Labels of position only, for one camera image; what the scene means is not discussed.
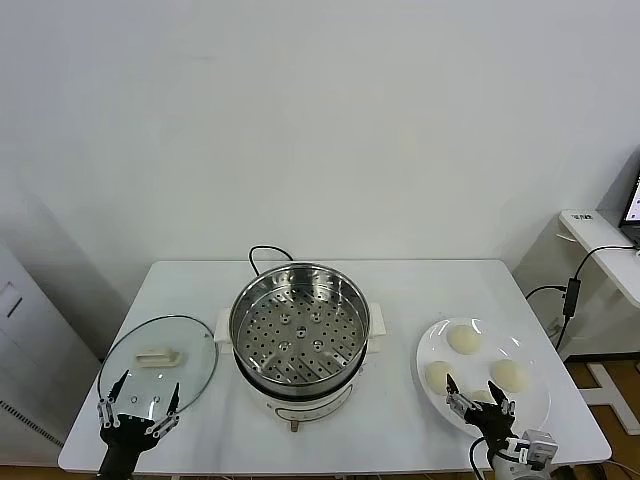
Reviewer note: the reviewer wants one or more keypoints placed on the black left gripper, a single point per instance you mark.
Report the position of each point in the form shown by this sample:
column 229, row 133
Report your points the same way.
column 127, row 431

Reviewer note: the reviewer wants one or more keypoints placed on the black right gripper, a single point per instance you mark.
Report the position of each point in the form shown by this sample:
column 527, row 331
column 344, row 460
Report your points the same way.
column 492, row 422

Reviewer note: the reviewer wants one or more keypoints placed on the white steamed baozi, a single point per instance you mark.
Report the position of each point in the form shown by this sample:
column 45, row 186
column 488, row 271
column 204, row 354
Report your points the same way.
column 480, row 396
column 437, row 377
column 510, row 374
column 465, row 339

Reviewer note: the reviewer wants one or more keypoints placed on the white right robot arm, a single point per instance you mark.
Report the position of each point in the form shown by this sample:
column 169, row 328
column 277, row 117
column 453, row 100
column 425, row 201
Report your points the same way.
column 507, row 470

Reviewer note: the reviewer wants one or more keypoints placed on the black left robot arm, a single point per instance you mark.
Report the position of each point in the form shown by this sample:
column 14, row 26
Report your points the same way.
column 117, row 462

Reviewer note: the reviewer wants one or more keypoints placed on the steel steamer pot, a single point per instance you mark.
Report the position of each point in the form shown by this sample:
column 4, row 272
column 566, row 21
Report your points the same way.
column 310, row 412

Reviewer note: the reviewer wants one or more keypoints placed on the stainless steel steamer basket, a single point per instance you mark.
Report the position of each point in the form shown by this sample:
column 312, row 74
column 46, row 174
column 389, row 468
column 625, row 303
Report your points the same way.
column 300, row 280

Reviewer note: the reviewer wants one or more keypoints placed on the white round plate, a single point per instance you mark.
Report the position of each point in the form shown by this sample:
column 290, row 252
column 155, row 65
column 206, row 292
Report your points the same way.
column 535, row 400

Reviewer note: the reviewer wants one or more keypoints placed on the white cabinet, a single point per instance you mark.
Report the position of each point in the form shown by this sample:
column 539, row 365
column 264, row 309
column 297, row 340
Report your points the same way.
column 30, row 350

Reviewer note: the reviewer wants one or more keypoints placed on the white side desk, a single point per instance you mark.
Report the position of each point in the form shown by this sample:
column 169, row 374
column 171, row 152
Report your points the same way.
column 590, row 227

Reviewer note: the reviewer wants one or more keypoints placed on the black laptop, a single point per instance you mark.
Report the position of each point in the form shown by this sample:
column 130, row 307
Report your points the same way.
column 634, row 200

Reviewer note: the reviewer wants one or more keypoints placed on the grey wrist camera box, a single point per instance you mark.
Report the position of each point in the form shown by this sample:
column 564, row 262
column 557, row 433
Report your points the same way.
column 537, row 447

